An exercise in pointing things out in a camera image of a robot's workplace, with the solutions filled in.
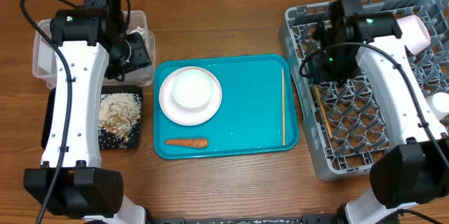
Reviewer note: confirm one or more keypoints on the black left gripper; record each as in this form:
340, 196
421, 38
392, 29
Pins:
142, 58

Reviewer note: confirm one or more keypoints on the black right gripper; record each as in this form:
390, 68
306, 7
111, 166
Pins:
318, 75

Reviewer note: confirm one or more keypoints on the wooden chopstick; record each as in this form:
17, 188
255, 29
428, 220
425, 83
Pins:
283, 107
325, 119

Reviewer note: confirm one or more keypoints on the white bowl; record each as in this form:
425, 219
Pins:
192, 89

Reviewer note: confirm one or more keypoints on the large pink plate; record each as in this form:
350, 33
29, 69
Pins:
184, 116

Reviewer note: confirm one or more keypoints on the small pink plate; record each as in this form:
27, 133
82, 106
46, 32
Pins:
414, 34

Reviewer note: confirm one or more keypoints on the white paper cup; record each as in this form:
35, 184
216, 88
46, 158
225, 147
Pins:
439, 104

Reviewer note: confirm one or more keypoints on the orange carrot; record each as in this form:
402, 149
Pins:
197, 143

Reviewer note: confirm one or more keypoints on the foil ball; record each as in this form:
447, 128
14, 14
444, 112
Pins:
139, 30

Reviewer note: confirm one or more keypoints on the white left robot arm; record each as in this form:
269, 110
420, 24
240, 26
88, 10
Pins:
91, 43

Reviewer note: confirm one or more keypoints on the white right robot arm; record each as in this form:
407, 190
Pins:
415, 170

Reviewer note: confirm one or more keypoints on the black waste tray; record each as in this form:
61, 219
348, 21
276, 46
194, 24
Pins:
107, 140

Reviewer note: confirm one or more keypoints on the clear plastic bin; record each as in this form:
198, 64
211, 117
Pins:
44, 64

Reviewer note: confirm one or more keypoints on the rice food scraps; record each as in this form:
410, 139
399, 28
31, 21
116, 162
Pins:
118, 114

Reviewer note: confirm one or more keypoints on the grey dish rack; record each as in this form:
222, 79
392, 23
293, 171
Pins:
359, 135

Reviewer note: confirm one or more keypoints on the teal plastic tray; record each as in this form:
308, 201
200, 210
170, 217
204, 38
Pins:
249, 119

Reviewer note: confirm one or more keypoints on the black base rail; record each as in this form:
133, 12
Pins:
305, 219

